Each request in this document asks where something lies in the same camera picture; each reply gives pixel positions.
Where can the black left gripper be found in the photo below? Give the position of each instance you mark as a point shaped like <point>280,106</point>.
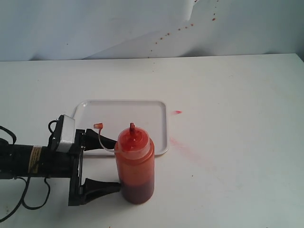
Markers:
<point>69,165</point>

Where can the red sauce squeeze bottle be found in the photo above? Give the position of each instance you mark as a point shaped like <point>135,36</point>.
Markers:
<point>134,154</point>

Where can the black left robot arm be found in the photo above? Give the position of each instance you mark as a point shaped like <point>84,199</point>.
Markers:
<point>43,162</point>

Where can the white rectangular plastic tray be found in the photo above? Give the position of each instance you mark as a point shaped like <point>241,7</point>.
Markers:
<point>116,115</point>

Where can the white backdrop cloth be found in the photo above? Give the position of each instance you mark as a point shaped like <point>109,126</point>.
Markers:
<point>109,29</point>

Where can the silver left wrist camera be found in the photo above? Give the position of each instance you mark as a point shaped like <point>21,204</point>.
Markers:
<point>62,134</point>

